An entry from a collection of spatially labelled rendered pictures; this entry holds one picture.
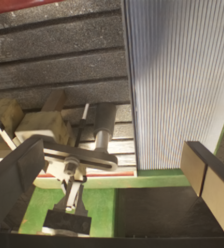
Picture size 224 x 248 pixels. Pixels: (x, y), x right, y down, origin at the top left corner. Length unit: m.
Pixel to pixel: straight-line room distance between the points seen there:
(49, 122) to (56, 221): 0.28
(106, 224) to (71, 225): 0.86
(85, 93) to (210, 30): 0.45
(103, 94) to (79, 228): 0.43
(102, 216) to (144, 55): 1.14
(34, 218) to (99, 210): 0.50
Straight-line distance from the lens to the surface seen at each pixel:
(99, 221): 1.44
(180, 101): 0.79
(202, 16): 0.67
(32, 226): 1.61
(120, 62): 0.61
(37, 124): 0.53
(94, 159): 0.51
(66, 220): 0.58
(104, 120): 0.61
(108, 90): 0.66
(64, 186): 0.75
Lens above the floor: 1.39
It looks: 48 degrees down
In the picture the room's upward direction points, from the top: 175 degrees counter-clockwise
